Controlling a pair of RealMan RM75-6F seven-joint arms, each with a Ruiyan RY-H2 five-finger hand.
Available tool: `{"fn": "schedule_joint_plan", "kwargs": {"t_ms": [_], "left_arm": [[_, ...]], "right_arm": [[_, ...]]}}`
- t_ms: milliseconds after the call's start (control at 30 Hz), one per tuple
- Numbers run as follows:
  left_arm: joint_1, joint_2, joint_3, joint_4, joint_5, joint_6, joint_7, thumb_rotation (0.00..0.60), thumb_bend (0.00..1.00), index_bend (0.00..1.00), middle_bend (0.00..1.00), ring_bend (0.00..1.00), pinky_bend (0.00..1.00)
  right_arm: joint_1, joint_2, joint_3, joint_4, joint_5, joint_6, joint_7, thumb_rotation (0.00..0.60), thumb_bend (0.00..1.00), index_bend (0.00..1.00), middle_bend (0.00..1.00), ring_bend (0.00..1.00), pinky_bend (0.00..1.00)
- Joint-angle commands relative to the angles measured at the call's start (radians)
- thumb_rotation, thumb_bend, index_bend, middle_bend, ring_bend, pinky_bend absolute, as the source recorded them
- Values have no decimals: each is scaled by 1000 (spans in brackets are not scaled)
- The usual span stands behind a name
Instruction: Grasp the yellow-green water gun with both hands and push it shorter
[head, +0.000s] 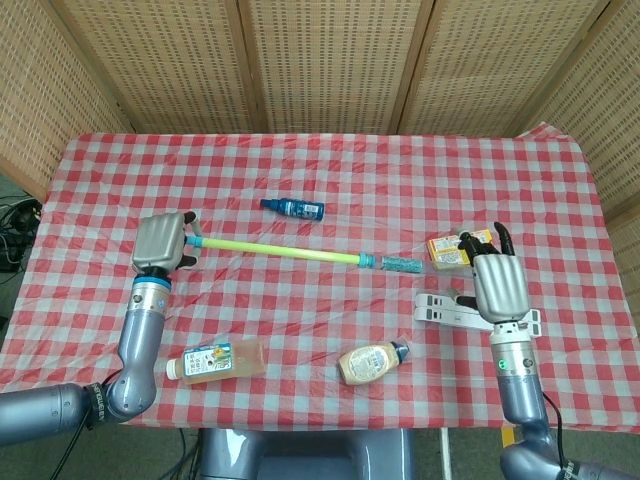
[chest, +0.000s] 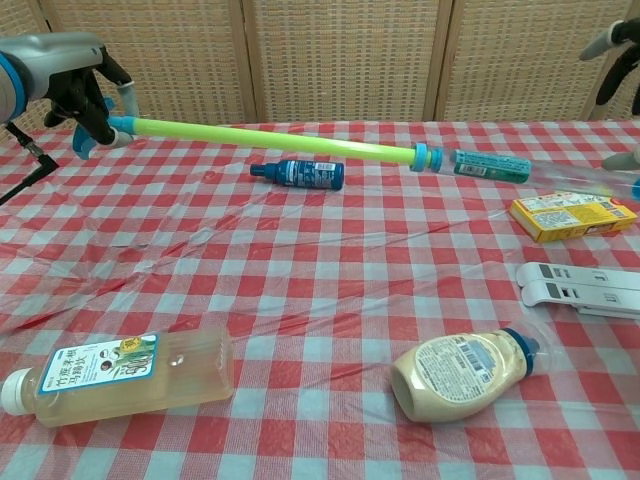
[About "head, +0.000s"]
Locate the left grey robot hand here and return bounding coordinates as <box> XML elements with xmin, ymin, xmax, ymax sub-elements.
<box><xmin>130</xmin><ymin>210</ymin><xmax>204</xmax><ymax>277</ymax></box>

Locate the dark blue spray bottle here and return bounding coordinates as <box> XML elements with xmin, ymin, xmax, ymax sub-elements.
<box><xmin>259</xmin><ymin>197</ymin><xmax>325</xmax><ymax>222</ymax></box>

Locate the black floor cable bundle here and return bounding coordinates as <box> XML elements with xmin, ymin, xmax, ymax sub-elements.
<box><xmin>0</xmin><ymin>194</ymin><xmax>42</xmax><ymax>274</ymax></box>

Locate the white folding stand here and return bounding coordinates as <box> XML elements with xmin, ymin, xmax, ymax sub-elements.
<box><xmin>413</xmin><ymin>289</ymin><xmax>542</xmax><ymax>337</ymax></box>

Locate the yellow orange cardboard box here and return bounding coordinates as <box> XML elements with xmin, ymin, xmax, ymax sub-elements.
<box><xmin>426</xmin><ymin>228</ymin><xmax>500</xmax><ymax>272</ymax></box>

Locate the amber tea drink bottle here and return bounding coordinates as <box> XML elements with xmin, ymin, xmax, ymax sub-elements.
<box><xmin>165</xmin><ymin>339</ymin><xmax>267</xmax><ymax>390</ymax></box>

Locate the bamboo screen panel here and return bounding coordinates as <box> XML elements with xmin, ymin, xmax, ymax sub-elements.
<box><xmin>224</xmin><ymin>0</ymin><xmax>436</xmax><ymax>135</ymax></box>
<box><xmin>49</xmin><ymin>0</ymin><xmax>256</xmax><ymax>134</ymax></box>
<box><xmin>389</xmin><ymin>0</ymin><xmax>619</xmax><ymax>137</ymax></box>
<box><xmin>0</xmin><ymin>0</ymin><xmax>131</xmax><ymax>199</ymax></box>
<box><xmin>514</xmin><ymin>0</ymin><xmax>640</xmax><ymax>301</ymax></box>

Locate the red white checkered tablecloth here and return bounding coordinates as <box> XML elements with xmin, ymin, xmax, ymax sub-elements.
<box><xmin>0</xmin><ymin>122</ymin><xmax>640</xmax><ymax>434</ymax></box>

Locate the yellow-green rod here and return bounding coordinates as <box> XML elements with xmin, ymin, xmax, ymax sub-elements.
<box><xmin>183</xmin><ymin>235</ymin><xmax>431</xmax><ymax>276</ymax></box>

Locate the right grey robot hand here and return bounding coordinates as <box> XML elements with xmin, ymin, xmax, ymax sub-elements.
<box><xmin>447</xmin><ymin>222</ymin><xmax>530</xmax><ymax>325</ymax></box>

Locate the grey robot torso base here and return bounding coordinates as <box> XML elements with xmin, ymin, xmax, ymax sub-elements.
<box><xmin>199</xmin><ymin>427</ymin><xmax>416</xmax><ymax>480</ymax></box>

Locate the beige salad dressing bottle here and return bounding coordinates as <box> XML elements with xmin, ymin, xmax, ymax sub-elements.
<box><xmin>337</xmin><ymin>339</ymin><xmax>412</xmax><ymax>386</ymax></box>

